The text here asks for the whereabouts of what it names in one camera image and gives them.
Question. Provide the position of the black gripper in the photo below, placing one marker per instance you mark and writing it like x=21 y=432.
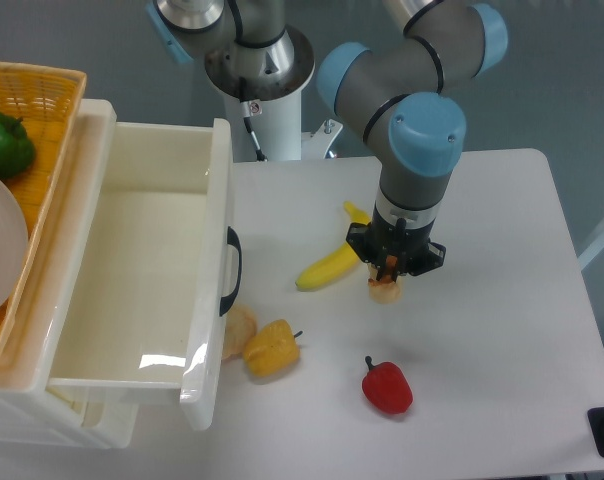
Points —
x=415 y=252

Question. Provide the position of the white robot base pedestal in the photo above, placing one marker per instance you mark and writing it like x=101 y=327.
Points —
x=262 y=93

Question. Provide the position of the yellow woven basket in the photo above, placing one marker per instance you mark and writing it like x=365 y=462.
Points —
x=48 y=100

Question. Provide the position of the white plate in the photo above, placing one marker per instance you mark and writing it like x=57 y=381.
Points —
x=13 y=242

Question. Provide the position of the black drawer handle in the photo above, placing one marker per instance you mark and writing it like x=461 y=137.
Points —
x=234 y=271

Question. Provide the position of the yellow bell pepper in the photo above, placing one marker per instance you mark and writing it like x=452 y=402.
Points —
x=272 y=349

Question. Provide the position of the square toasted bread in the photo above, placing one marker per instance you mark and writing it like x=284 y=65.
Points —
x=386 y=290

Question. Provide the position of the round bread roll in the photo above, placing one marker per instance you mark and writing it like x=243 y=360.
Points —
x=241 y=326

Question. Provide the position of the open upper white drawer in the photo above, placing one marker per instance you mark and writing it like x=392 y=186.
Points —
x=143 y=324

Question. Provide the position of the red bell pepper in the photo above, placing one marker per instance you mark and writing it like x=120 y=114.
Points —
x=386 y=387

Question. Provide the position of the yellow banana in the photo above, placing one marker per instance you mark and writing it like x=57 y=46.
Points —
x=328 y=269

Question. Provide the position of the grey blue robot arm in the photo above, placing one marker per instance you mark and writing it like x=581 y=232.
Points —
x=394 y=102

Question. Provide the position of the green bell pepper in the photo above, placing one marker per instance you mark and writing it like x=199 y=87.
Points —
x=17 y=151

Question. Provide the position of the white drawer cabinet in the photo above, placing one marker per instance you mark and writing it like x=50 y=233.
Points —
x=30 y=412

